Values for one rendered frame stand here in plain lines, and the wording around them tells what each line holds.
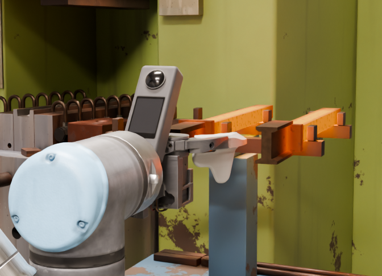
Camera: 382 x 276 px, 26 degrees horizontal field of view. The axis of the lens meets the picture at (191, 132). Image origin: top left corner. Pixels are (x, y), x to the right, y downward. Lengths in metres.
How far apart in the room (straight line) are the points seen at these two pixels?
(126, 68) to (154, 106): 1.19
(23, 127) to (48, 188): 0.95
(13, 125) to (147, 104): 0.80
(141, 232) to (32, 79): 0.52
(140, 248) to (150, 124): 0.77
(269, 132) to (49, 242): 0.33
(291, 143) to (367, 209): 0.94
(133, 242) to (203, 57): 0.39
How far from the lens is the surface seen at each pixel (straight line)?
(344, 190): 1.90
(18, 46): 1.95
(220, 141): 0.98
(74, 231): 0.73
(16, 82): 1.94
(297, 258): 1.69
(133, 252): 1.65
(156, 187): 0.86
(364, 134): 1.94
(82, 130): 1.59
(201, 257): 1.44
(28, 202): 0.75
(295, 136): 1.04
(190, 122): 1.08
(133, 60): 2.10
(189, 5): 1.59
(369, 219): 1.96
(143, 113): 0.93
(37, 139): 1.67
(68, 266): 0.76
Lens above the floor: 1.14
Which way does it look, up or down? 6 degrees down
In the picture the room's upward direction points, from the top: straight up
